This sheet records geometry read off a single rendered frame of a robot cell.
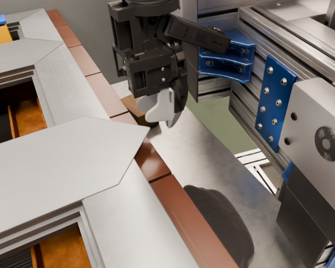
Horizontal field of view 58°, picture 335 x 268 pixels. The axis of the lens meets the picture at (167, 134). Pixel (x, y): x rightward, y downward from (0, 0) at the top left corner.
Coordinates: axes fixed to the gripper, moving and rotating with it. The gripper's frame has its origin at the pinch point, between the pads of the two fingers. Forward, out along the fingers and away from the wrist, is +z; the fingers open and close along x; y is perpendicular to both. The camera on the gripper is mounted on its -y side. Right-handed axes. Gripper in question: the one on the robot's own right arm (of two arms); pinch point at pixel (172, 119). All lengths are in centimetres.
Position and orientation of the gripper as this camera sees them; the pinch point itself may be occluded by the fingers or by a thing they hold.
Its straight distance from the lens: 50.7
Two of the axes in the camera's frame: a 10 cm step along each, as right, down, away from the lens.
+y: -8.9, 3.3, -3.1
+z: 0.5, 7.6, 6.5
